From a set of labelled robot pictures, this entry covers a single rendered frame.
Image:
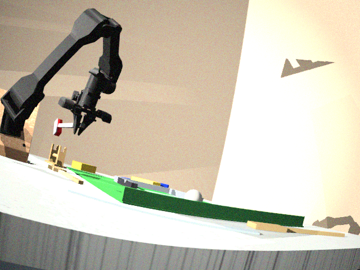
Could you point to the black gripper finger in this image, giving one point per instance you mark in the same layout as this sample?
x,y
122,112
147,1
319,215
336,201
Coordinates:
x,y
77,120
87,121

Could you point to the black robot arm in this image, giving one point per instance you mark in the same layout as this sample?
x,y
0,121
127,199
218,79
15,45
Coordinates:
x,y
22,98

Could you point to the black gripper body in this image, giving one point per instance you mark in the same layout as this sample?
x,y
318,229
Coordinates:
x,y
89,101

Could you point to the white ball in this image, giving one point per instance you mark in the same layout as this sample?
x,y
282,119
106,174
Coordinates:
x,y
193,195

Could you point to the green flat mat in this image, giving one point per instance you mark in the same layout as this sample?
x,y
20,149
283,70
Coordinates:
x,y
114,189

